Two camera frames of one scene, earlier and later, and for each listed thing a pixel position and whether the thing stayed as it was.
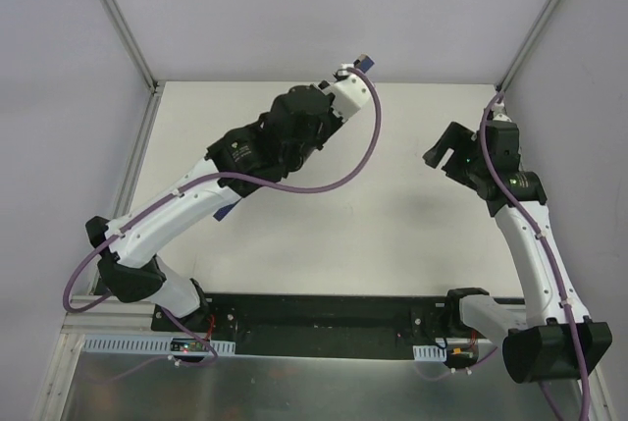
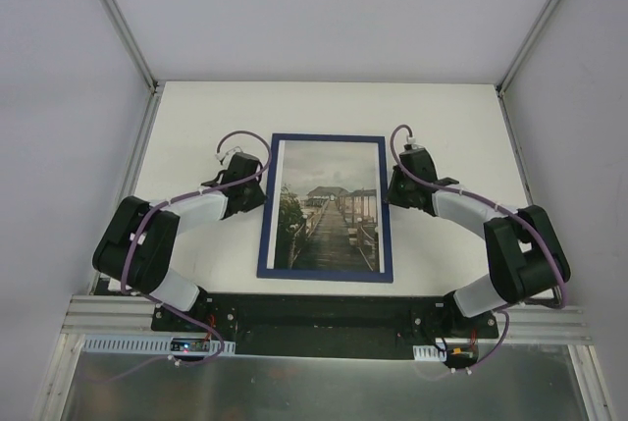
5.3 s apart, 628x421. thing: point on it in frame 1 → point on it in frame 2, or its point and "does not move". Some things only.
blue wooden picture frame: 364,64 → 367,277
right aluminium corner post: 549,5 does not move
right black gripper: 451,147 → 398,190
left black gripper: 327,110 → 252,195
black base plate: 315,325 does not move
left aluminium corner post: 119,20 does not move
